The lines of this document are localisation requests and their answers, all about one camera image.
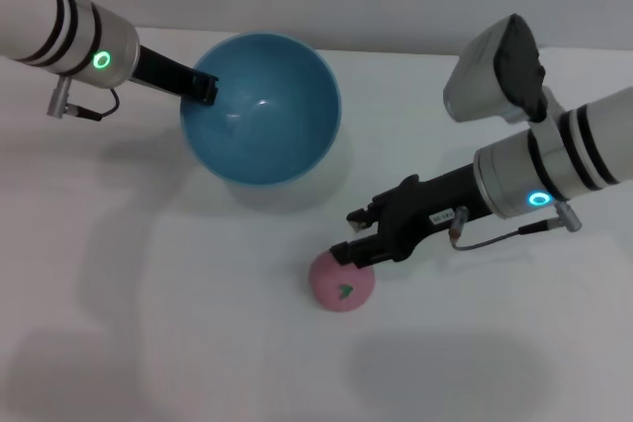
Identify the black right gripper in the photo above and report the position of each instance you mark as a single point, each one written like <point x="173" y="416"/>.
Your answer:
<point x="435" y="204"/>

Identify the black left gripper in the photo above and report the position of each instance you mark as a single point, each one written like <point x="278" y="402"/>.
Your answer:
<point x="163" y="71"/>

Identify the pink peach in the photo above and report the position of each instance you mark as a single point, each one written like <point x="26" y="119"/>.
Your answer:
<point x="336" y="288"/>

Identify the blue bowl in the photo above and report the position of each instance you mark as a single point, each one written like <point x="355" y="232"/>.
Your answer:
<point x="267" y="130"/>

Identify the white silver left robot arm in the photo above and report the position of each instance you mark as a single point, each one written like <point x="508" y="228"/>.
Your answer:
<point x="49" y="22"/>

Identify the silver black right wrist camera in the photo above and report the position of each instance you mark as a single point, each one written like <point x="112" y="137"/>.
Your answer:
<point x="489" y="76"/>

